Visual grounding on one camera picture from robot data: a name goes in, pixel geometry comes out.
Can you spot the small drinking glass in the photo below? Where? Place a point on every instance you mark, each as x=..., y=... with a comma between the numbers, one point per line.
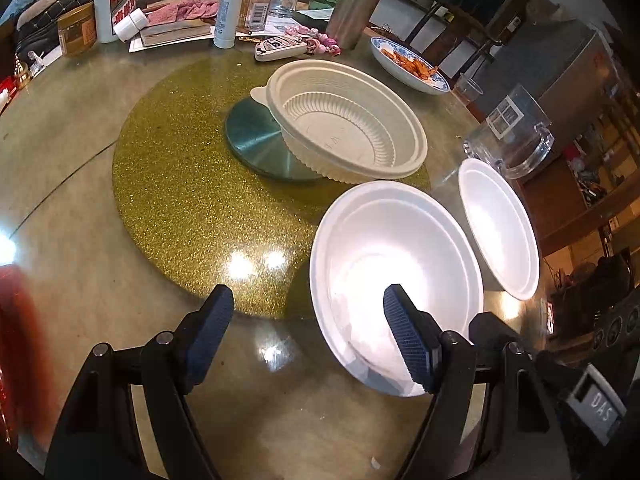
x=467, y=90

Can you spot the clear glass mug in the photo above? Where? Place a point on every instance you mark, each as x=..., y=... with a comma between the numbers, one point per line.
x=520, y=125

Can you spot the beige plastic bowl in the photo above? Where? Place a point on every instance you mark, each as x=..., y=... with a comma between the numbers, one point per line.
x=350, y=110

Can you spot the white foam bowl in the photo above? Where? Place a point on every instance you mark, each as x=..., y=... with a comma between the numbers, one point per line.
x=500, y=225
x=390, y=240

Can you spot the red glass plate gold lettering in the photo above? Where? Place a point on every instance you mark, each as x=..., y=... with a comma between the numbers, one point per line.
x=15, y=350

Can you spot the small gold perfume bottle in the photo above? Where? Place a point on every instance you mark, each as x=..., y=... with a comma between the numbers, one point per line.
x=22, y=75

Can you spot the worn brown book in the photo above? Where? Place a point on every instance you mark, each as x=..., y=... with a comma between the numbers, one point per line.
x=170, y=34

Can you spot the white tube bottle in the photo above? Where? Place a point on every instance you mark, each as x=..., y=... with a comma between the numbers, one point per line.
x=227, y=5

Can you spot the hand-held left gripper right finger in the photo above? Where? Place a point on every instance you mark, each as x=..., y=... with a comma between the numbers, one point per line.
x=407, y=340

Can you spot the white key fob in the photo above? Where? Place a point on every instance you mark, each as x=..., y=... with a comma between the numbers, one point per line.
x=277, y=49

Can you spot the dark wooden chair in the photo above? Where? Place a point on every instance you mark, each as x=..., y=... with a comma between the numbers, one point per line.
x=465, y=17

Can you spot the round grey turntable base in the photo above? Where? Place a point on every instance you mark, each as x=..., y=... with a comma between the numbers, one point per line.
x=255, y=140

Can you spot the grey fridge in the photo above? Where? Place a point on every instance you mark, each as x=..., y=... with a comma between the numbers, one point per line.
x=565, y=70

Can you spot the black speaker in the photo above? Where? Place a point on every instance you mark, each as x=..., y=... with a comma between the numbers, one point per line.
x=617, y=325

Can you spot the gold glitter turntable mat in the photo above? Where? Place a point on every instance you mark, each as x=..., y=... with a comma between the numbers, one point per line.
x=175, y=185

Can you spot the dark quilted jacket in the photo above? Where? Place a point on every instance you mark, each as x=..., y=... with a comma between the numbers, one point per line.
x=35, y=25

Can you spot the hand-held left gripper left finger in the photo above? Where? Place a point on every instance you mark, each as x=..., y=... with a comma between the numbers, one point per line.
x=212, y=330

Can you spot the steel thermos flask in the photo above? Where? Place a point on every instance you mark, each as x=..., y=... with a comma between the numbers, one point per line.
x=355, y=10

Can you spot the pink cloth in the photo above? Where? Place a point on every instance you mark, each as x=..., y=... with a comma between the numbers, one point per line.
x=180, y=11

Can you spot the blue white plate with food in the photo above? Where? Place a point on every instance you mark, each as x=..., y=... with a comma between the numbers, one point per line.
x=395, y=62

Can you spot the small white cup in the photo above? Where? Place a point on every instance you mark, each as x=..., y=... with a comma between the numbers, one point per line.
x=131, y=24

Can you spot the golden jar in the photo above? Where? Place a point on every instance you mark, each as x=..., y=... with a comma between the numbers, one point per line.
x=77, y=30

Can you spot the cluttered wooden shelf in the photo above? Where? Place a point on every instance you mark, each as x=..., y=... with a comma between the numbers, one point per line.
x=600, y=160

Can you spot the white liquor bottle red cap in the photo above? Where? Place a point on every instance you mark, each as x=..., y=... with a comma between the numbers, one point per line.
x=117, y=0

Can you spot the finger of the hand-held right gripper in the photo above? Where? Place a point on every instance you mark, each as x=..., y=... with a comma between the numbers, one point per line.
x=485, y=327

